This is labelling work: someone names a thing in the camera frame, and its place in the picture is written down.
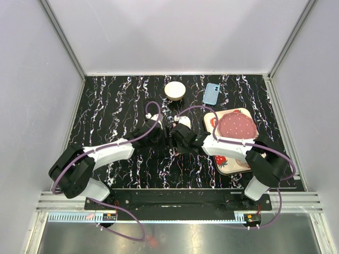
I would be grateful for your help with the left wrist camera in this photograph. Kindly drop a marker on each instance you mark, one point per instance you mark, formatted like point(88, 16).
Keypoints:
point(153, 116)

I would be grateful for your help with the control board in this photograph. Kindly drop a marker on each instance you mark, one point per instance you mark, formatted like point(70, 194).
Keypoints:
point(109, 216)
point(253, 218)

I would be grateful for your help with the pink glass mug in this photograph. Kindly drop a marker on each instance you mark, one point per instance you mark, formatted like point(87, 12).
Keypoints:
point(242, 164)

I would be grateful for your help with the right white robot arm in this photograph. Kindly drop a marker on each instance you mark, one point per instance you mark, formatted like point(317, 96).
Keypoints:
point(267, 164)

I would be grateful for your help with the left control board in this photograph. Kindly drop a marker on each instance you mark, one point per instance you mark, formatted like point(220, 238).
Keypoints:
point(109, 216)

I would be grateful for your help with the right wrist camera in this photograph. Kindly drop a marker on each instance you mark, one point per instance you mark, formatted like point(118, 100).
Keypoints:
point(184, 120)

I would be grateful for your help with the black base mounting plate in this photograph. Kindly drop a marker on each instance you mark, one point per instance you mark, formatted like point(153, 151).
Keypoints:
point(229, 199)

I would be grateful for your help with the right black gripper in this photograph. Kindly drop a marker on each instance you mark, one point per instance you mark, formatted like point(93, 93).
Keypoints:
point(180, 150)

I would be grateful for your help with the light blue phone case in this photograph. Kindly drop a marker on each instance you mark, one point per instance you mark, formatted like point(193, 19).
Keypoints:
point(211, 93)

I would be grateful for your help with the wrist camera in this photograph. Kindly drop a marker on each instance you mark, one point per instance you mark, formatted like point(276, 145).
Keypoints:
point(184, 120)
point(153, 116)

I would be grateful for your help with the strawberry pattern tray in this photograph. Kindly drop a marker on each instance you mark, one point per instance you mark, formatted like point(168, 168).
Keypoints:
point(225, 165)

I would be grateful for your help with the right control board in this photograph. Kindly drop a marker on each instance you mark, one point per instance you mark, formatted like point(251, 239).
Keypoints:
point(253, 218)

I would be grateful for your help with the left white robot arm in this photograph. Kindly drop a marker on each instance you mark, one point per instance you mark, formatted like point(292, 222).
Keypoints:
point(72, 172)

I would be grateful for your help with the cream ceramic bowl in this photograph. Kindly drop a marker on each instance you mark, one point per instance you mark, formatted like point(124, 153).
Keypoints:
point(175, 90)

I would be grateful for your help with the pink dotted plate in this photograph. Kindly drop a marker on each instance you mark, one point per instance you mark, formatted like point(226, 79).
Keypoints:
point(237, 126)

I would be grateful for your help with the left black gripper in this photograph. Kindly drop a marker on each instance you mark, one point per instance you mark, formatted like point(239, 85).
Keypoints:
point(161, 133)

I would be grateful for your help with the pink cased phone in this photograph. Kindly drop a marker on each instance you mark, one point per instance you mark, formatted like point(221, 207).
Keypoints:
point(167, 138)

